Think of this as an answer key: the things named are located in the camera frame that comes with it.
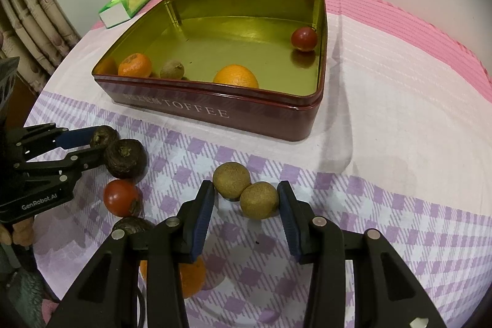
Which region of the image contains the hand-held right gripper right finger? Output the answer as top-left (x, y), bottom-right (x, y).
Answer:
top-left (277, 180), bottom-right (448, 328)

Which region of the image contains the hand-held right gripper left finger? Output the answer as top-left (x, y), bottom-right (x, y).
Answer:
top-left (56, 180), bottom-right (216, 328)

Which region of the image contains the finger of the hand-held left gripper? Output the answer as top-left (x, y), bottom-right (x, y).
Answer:
top-left (8, 123), bottom-right (101, 160)
top-left (15, 149), bottom-right (112, 183)

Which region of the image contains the dark water chestnut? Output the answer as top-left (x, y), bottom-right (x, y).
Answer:
top-left (90, 126), bottom-right (120, 149)
top-left (104, 139), bottom-right (148, 180)
top-left (112, 216), bottom-right (154, 236)

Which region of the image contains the brown longan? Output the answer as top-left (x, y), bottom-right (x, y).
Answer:
top-left (159, 60), bottom-right (185, 80)
top-left (212, 162), bottom-right (252, 200)
top-left (239, 181), bottom-right (280, 220)

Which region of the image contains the red cherry tomato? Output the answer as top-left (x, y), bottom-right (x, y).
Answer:
top-left (291, 27), bottom-right (319, 53)
top-left (103, 179), bottom-right (142, 218)

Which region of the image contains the orange mandarin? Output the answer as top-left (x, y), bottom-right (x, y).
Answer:
top-left (117, 53), bottom-right (153, 78)
top-left (139, 255), bottom-right (207, 300)

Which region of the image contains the dark red tin box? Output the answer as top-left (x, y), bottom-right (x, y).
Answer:
top-left (91, 0), bottom-right (328, 143)

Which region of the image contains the smooth round orange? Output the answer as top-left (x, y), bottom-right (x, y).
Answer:
top-left (213, 64), bottom-right (260, 89)

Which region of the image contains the person's left hand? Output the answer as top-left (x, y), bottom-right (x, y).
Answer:
top-left (0, 216), bottom-right (34, 247)

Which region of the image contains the beige patterned curtain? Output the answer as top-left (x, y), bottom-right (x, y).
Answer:
top-left (0, 0), bottom-right (81, 98)

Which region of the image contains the black cable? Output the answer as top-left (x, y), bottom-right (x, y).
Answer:
top-left (134, 286), bottom-right (147, 328)

